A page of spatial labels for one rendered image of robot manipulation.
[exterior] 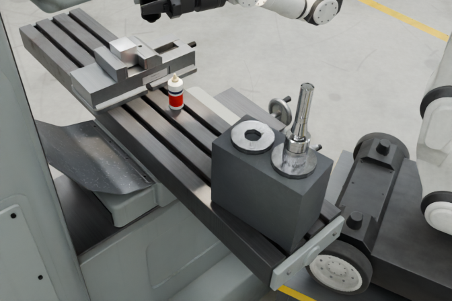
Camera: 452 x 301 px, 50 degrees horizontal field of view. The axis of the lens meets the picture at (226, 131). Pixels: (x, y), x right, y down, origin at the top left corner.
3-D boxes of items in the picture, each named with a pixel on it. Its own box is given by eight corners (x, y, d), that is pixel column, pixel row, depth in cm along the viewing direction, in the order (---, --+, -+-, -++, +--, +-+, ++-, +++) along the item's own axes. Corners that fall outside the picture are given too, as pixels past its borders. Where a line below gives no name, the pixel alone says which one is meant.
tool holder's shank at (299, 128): (306, 141, 88) (316, 93, 81) (288, 138, 89) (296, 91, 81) (307, 130, 90) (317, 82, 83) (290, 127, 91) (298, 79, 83)
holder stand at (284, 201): (241, 170, 118) (247, 107, 104) (319, 217, 108) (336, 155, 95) (210, 199, 111) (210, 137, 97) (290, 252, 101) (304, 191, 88)
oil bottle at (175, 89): (177, 99, 137) (176, 67, 130) (186, 106, 135) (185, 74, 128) (166, 105, 135) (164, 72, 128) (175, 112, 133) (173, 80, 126)
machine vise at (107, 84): (171, 49, 156) (169, 19, 148) (198, 70, 148) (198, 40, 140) (70, 89, 139) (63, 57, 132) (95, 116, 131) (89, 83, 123)
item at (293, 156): (305, 168, 92) (309, 148, 88) (280, 164, 92) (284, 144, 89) (307, 151, 95) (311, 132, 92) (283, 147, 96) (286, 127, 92)
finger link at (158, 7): (140, 3, 108) (166, -2, 110) (141, 15, 110) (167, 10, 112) (142, 6, 107) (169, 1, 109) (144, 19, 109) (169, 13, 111)
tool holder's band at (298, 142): (309, 148, 88) (310, 145, 88) (284, 144, 89) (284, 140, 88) (311, 132, 92) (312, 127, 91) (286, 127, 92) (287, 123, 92)
